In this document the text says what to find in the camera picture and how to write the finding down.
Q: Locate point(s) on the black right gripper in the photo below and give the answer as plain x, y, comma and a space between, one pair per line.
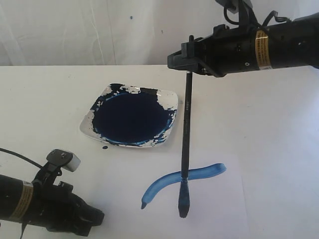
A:
224, 52

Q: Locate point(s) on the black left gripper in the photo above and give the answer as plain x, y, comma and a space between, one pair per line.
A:
57, 209

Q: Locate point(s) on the black paintbrush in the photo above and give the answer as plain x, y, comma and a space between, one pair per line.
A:
184, 198

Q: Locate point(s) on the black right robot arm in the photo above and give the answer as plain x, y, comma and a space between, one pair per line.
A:
287, 45

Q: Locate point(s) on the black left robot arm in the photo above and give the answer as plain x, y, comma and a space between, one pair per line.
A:
15, 198

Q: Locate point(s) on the white paper sheet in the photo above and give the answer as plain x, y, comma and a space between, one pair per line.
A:
217, 205

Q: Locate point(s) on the white plate with blue paint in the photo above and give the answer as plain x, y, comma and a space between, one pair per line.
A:
131, 116

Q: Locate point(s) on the white backdrop curtain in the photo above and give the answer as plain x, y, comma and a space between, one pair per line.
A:
101, 32

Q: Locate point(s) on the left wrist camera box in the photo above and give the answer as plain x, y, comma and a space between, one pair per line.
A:
63, 159

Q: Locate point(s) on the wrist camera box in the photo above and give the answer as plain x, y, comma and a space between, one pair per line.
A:
234, 6
63, 159

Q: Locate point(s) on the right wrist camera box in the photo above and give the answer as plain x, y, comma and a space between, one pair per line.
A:
234, 6

